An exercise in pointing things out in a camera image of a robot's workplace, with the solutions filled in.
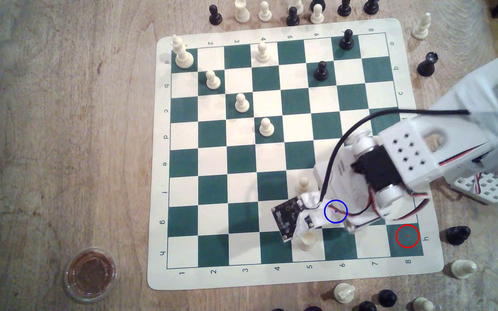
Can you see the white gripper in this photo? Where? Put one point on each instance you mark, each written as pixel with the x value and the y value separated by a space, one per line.
pixel 315 216

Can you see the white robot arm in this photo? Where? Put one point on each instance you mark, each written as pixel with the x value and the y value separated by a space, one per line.
pixel 469 97

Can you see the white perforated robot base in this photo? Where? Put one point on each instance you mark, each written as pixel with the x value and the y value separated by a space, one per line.
pixel 491 188

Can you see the white pawn chess piece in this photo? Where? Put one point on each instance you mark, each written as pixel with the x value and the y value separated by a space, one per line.
pixel 317 16
pixel 263 53
pixel 213 81
pixel 242 104
pixel 303 185
pixel 266 128
pixel 422 305
pixel 265 13

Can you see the white rook chess piece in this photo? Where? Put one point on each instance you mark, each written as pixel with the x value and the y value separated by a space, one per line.
pixel 307 242
pixel 242 12

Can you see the black pawn chess piece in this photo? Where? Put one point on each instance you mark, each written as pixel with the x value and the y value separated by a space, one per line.
pixel 215 16
pixel 292 18
pixel 371 7
pixel 346 40
pixel 387 298
pixel 367 306
pixel 320 72
pixel 344 8

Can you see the white queen chess piece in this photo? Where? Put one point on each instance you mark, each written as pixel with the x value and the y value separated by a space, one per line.
pixel 344 293

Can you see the green white chess mat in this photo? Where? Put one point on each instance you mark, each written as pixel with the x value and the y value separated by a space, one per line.
pixel 214 216

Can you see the white bishop chess piece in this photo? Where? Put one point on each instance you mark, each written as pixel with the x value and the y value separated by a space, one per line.
pixel 421 28

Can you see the white king chess piece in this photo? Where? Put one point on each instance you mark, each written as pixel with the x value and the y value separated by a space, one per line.
pixel 182 56

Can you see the clear plastic cup brown liquid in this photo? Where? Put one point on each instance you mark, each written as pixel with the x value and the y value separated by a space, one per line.
pixel 90 274

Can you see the black camera circuit board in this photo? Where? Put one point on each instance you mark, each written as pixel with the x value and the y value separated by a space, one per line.
pixel 286 217

